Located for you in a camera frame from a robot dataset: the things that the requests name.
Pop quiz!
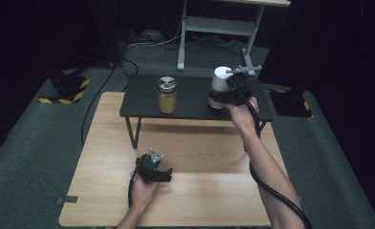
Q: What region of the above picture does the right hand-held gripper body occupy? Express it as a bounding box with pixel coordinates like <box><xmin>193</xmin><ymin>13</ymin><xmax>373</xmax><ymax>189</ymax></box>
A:
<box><xmin>225</xmin><ymin>65</ymin><xmax>262</xmax><ymax>107</ymax></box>

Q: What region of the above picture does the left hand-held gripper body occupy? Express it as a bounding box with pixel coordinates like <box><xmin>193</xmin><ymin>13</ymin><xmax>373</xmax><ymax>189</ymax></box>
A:
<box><xmin>135</xmin><ymin>147</ymin><xmax>168</xmax><ymax>185</ymax></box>

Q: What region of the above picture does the white glass jar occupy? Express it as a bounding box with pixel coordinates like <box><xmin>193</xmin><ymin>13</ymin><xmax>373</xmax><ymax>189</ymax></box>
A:
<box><xmin>208</xmin><ymin>66</ymin><xmax>235</xmax><ymax>110</ymax></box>

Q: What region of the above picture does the black shelf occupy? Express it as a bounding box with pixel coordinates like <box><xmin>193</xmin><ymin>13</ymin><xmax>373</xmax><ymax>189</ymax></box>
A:
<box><xmin>118</xmin><ymin>73</ymin><xmax>275</xmax><ymax>150</ymax></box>

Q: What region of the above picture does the person's left hand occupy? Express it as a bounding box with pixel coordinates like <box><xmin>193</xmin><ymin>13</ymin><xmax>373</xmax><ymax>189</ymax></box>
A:
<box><xmin>129</xmin><ymin>171</ymin><xmax>160</xmax><ymax>212</ymax></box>

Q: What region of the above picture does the person's right hand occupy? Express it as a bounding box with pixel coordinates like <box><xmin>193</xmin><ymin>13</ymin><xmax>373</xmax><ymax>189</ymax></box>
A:
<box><xmin>222</xmin><ymin>96</ymin><xmax>260</xmax><ymax>135</ymax></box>

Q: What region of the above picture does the tan jar with silver lid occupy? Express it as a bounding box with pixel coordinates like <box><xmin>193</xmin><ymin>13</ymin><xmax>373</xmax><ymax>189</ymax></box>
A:
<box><xmin>156</xmin><ymin>75</ymin><xmax>178</xmax><ymax>115</ymax></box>

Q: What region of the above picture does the yellow black striped base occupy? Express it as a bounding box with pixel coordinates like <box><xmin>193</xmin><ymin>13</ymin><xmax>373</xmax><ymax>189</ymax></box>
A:
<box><xmin>268</xmin><ymin>89</ymin><xmax>315</xmax><ymax>118</ymax></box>
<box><xmin>37</xmin><ymin>74</ymin><xmax>91</xmax><ymax>105</ymax></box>

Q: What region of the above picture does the grey metal stand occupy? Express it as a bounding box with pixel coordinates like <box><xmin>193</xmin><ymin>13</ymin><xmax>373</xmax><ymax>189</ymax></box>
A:
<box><xmin>176</xmin><ymin>0</ymin><xmax>292</xmax><ymax>77</ymax></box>

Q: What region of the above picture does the grey tape strip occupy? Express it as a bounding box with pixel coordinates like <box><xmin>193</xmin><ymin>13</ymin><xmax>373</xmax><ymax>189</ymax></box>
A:
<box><xmin>55</xmin><ymin>195</ymin><xmax>79</xmax><ymax>204</ymax></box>

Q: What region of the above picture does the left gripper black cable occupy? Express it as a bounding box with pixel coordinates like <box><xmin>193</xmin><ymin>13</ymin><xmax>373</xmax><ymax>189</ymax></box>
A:
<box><xmin>127</xmin><ymin>171</ymin><xmax>137</xmax><ymax>210</ymax></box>

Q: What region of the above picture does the thin black floor cable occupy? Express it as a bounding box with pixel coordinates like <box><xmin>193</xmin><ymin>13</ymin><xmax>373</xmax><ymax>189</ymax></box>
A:
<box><xmin>80</xmin><ymin>58</ymin><xmax>140</xmax><ymax>147</ymax></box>

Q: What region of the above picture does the white floor cable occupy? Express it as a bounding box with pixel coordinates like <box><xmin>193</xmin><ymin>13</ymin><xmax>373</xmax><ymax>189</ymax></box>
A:
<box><xmin>126</xmin><ymin>18</ymin><xmax>183</xmax><ymax>59</ymax></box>

